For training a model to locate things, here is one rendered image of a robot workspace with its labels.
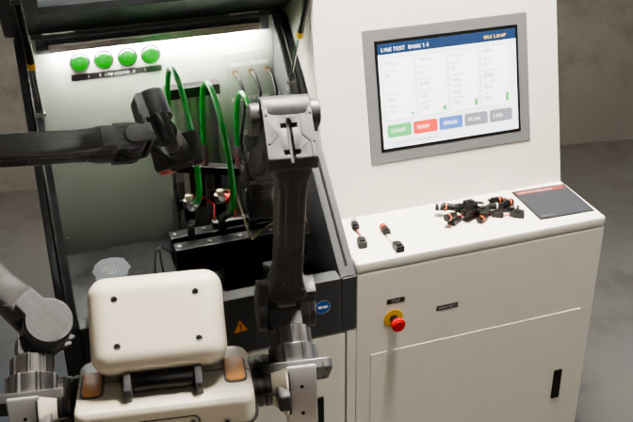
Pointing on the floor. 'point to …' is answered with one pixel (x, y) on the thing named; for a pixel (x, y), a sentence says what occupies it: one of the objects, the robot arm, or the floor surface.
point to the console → (393, 288)
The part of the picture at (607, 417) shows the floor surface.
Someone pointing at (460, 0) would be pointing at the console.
